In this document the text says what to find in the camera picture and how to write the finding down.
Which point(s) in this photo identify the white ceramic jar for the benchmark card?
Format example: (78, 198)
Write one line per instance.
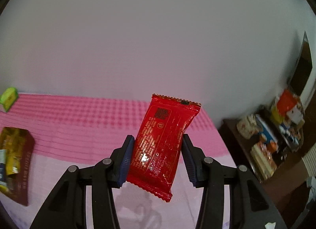
(246, 126)

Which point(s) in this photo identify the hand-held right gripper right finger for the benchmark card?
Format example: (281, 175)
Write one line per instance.
(188, 164)

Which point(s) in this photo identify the small yellow snack packet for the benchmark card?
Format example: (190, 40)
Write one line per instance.
(5, 189)

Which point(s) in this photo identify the blue cracker packet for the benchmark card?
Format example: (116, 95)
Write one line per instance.
(2, 167)

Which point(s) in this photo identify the green tissue box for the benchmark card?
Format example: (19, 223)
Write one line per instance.
(8, 98)

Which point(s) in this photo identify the pile of assorted snack packets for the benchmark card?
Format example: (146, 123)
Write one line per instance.
(288, 108)

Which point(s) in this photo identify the dark wooden side cabinet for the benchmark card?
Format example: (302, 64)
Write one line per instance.
(284, 184)

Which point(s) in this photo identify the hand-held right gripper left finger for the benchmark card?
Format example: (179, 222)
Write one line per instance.
(127, 159)

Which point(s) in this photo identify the red rectangular tin box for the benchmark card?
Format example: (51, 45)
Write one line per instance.
(23, 182)

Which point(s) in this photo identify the clear packet of cakes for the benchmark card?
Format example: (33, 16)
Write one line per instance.
(263, 162)

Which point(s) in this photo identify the white cloth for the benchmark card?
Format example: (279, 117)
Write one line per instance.
(311, 184)

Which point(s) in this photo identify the dark framed panel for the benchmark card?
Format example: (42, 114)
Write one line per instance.
(303, 71)

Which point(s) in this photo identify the red snack packet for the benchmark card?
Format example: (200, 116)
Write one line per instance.
(160, 145)

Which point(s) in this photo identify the blue picture box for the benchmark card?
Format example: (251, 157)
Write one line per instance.
(267, 131)

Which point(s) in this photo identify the large yellow snack packet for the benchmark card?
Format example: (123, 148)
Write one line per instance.
(12, 145)

